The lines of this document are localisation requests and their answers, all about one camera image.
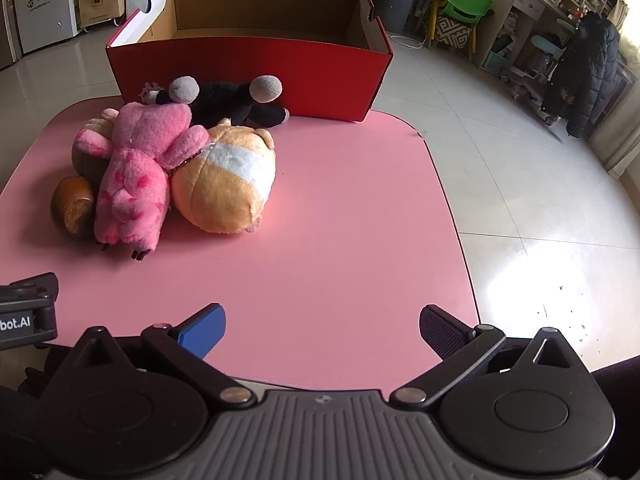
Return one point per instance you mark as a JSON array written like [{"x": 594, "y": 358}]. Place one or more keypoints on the wooden desk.
[{"x": 525, "y": 5}]

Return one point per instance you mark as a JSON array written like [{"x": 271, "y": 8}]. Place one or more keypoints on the green plastic chair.
[{"x": 467, "y": 7}]

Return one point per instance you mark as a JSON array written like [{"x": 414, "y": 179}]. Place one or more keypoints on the person in dark jacket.
[{"x": 590, "y": 80}]

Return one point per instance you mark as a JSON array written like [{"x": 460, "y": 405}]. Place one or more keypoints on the teal desk chair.
[{"x": 547, "y": 45}]

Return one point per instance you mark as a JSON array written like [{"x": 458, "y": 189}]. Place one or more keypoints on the black grey plush toy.
[{"x": 220, "y": 102}]

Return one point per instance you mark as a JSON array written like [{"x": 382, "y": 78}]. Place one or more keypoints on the red cardboard box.
[{"x": 300, "y": 80}]

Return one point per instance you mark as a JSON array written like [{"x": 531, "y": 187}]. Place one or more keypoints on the tan plush toy pink ear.
[{"x": 85, "y": 160}]

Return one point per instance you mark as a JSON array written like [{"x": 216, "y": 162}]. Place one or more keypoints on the white chest freezer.
[{"x": 45, "y": 10}]

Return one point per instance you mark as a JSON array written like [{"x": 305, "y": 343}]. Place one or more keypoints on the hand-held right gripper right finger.
[{"x": 441, "y": 332}]

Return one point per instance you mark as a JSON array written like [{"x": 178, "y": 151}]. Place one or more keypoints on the patterned stool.
[{"x": 452, "y": 32}]

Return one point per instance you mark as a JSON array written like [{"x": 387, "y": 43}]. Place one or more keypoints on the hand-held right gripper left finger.
[{"x": 202, "y": 334}]

